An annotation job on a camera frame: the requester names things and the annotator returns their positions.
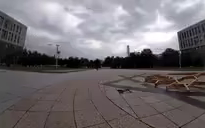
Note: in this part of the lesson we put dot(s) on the tall pale tower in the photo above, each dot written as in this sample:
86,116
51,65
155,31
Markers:
128,50

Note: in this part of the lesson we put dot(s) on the row of dark trees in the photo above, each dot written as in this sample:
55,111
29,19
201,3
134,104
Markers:
133,60

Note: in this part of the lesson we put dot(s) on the dark debris on pavement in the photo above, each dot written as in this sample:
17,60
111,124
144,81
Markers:
124,90

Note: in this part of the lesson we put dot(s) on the grey paved plaza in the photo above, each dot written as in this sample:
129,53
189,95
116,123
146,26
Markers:
73,100

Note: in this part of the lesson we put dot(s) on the street lamp pole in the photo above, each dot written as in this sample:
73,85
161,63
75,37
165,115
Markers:
57,55

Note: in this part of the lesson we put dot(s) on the grass strip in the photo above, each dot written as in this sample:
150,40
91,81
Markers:
40,68

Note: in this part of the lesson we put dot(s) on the grey building with window grid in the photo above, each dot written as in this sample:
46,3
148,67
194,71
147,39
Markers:
196,41

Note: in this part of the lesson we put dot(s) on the long grey windowed building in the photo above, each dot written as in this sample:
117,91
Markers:
5,35

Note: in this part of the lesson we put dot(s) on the wooden slat frame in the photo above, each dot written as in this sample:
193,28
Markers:
183,80

